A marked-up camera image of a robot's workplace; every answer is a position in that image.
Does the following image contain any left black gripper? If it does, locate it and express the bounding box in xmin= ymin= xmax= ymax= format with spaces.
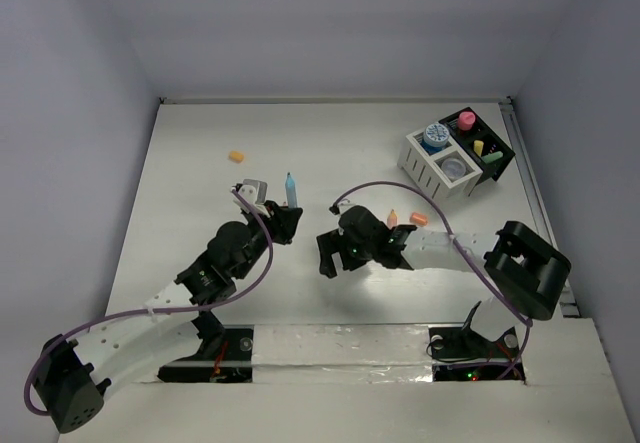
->
xmin=233 ymin=200 xmax=300 ymax=280

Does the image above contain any blue highlighter pen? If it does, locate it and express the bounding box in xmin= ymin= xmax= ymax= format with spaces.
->
xmin=285 ymin=172 xmax=298 ymax=208

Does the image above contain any orange pencil shaped pen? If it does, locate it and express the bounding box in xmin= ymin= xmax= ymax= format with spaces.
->
xmin=387 ymin=210 xmax=398 ymax=228

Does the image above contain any dark orange eraser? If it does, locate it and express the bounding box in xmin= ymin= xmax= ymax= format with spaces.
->
xmin=409 ymin=212 xmax=429 ymax=227

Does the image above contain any clear round jar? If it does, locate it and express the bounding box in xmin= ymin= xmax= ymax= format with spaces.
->
xmin=441 ymin=157 xmax=467 ymax=181

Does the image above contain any yellow highlighter pen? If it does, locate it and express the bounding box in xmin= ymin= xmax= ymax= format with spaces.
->
xmin=473 ymin=140 xmax=484 ymax=157

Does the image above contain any pink capped tube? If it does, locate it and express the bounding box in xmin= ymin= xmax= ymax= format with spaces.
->
xmin=456 ymin=111 xmax=476 ymax=134

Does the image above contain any green highlighter pen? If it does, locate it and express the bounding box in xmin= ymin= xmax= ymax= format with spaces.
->
xmin=482 ymin=151 xmax=503 ymax=164

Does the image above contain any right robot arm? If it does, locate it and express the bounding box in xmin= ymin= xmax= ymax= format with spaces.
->
xmin=316 ymin=206 xmax=571 ymax=355

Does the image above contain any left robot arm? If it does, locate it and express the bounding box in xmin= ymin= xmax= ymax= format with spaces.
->
xmin=23 ymin=197 xmax=303 ymax=434

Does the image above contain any white slotted container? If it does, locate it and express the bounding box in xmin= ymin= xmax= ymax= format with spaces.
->
xmin=398 ymin=127 xmax=481 ymax=204

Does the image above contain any black container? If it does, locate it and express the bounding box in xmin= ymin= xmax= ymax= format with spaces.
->
xmin=439 ymin=107 xmax=515 ymax=184

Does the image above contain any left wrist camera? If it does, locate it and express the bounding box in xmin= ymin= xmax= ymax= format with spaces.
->
xmin=232 ymin=179 xmax=268 ymax=209

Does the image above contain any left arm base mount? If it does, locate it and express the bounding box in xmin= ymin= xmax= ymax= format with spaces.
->
xmin=157 ymin=311 xmax=254 ymax=384

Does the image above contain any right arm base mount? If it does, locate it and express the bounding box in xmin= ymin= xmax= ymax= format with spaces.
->
xmin=425 ymin=302 xmax=525 ymax=382

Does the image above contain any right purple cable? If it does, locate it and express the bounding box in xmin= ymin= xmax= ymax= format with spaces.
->
xmin=332 ymin=180 xmax=534 ymax=382

